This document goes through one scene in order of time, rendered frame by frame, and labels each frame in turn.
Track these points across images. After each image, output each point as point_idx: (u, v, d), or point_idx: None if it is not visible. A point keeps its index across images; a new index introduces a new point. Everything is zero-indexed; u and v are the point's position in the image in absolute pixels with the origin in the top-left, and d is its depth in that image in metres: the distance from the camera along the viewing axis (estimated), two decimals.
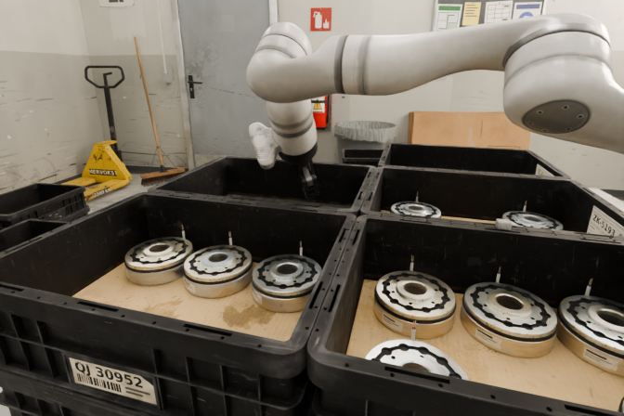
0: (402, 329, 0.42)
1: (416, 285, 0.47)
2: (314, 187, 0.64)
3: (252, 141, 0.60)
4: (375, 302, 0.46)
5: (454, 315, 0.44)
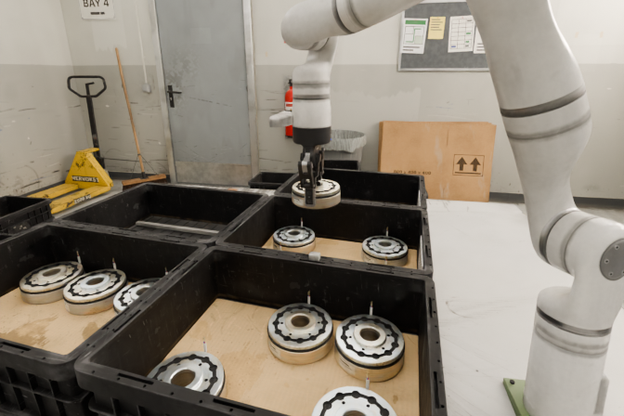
0: (303, 203, 0.71)
1: None
2: (307, 175, 0.64)
3: None
4: (292, 192, 0.74)
5: (336, 197, 0.72)
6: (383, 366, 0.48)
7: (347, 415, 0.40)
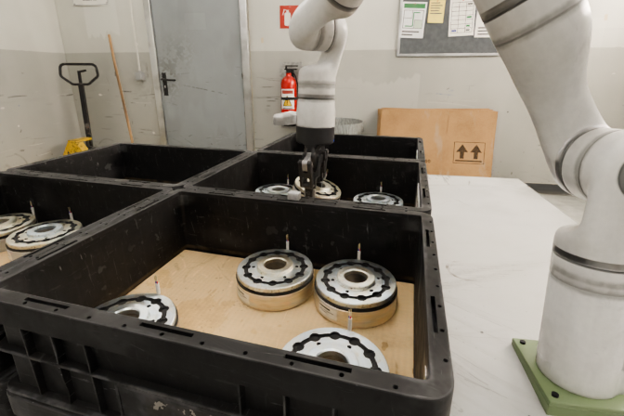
0: None
1: (321, 184, 0.75)
2: (307, 174, 0.64)
3: None
4: (292, 185, 0.74)
5: None
6: (370, 308, 0.39)
7: (323, 357, 0.32)
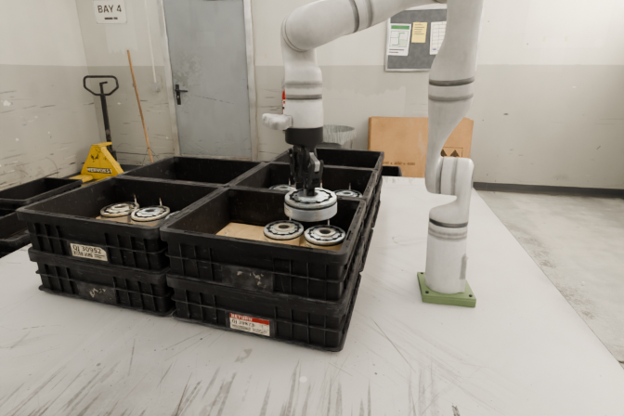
0: None
1: None
2: (318, 174, 0.65)
3: (265, 119, 0.65)
4: (294, 184, 1.16)
5: None
6: (330, 244, 0.81)
7: None
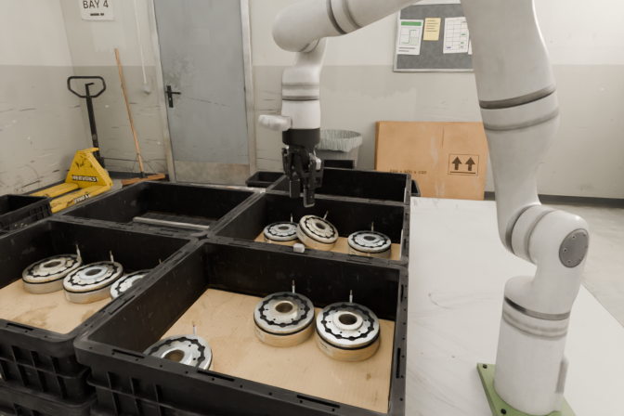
0: (305, 240, 0.83)
1: (322, 226, 0.88)
2: (320, 172, 0.65)
3: (263, 121, 0.65)
4: (298, 225, 0.86)
5: (332, 244, 0.85)
6: (357, 347, 0.52)
7: None
